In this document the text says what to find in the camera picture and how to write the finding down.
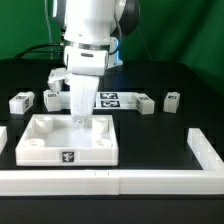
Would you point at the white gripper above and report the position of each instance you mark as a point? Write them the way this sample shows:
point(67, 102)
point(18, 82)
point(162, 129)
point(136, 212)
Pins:
point(85, 67)

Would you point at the white square table top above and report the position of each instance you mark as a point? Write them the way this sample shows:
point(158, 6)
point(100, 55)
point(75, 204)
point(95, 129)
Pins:
point(57, 140)

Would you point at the white marker tag sheet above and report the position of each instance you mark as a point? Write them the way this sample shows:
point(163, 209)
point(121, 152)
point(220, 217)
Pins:
point(104, 100)

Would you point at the white block left edge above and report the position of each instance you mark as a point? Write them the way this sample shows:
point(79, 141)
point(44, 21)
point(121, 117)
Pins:
point(3, 137)

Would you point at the white U-shaped obstacle fence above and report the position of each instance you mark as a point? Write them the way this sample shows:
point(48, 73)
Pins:
point(208, 180)

